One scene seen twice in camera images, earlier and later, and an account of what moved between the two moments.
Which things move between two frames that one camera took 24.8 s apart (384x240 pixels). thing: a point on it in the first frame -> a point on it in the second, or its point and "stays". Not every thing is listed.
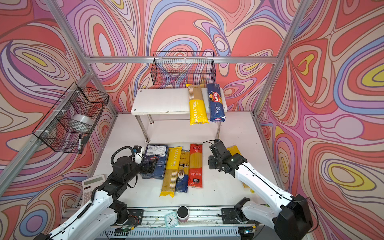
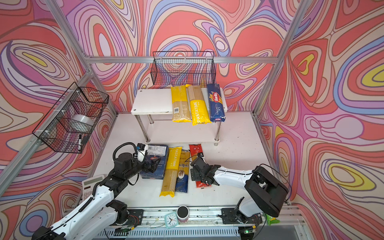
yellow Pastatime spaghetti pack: (197, 113) stays
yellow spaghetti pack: (234, 150) -> (181, 112)
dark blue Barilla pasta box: (161, 152) stays
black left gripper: (150, 167) stays
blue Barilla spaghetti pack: (217, 111) stays
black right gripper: (211, 162) -> (193, 172)
